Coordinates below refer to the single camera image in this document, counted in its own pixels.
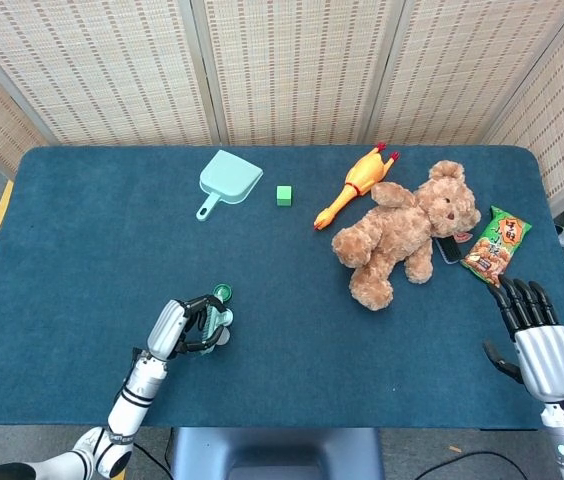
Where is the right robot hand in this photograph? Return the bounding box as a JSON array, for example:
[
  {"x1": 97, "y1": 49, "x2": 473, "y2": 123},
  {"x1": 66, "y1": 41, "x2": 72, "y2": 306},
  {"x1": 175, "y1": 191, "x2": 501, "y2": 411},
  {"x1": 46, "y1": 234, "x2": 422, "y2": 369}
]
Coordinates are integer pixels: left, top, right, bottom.
[{"x1": 482, "y1": 276, "x2": 564, "y2": 403}]

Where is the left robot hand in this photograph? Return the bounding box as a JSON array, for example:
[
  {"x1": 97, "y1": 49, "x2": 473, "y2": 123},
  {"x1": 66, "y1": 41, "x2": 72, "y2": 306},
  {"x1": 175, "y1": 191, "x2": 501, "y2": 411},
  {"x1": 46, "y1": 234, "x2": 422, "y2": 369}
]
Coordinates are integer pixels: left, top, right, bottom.
[{"x1": 146, "y1": 294, "x2": 227, "y2": 362}]

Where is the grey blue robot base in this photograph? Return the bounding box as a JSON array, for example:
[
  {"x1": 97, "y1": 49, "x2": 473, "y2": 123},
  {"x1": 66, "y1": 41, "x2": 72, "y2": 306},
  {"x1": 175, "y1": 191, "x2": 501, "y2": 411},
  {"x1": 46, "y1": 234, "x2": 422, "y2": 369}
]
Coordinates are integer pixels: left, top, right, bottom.
[{"x1": 169, "y1": 427, "x2": 386, "y2": 480}]

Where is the blue table cloth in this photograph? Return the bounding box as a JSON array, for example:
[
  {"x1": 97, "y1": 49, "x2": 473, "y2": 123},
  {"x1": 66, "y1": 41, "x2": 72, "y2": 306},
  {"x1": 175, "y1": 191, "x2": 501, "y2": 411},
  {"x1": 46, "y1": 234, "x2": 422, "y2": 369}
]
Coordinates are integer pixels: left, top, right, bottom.
[{"x1": 0, "y1": 144, "x2": 564, "y2": 431}]

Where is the green snack bag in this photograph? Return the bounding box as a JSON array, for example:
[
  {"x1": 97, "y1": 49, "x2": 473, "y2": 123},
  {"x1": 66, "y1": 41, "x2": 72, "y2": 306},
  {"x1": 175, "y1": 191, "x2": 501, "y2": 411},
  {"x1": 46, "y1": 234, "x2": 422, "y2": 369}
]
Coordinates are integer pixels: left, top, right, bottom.
[{"x1": 460, "y1": 204, "x2": 533, "y2": 290}]

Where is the mint green dustpan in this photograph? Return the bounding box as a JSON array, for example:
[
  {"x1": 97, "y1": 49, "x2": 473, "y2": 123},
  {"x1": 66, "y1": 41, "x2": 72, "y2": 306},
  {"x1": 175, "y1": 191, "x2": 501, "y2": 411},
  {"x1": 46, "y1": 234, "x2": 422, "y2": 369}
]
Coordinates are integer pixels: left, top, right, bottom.
[{"x1": 195, "y1": 148, "x2": 265, "y2": 223}]

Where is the brown teddy bear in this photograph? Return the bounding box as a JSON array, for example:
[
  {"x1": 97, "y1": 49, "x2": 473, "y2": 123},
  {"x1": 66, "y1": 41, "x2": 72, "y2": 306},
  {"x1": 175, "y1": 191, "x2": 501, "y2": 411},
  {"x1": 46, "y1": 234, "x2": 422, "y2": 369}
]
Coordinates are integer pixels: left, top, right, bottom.
[{"x1": 331, "y1": 159, "x2": 483, "y2": 312}]

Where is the yellow rubber chicken toy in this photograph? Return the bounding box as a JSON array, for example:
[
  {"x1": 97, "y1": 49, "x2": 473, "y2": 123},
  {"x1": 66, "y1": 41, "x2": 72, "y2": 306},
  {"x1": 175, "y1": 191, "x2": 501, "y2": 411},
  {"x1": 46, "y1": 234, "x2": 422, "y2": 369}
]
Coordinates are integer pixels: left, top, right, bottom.
[{"x1": 313, "y1": 142, "x2": 402, "y2": 231}]

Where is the black floor cable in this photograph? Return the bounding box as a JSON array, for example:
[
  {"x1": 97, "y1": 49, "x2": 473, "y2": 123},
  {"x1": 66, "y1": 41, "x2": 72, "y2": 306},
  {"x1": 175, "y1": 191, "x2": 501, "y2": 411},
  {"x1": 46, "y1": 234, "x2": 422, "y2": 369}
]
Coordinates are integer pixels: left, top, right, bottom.
[
  {"x1": 426, "y1": 451, "x2": 563, "y2": 480},
  {"x1": 131, "y1": 428, "x2": 176, "y2": 477}
]

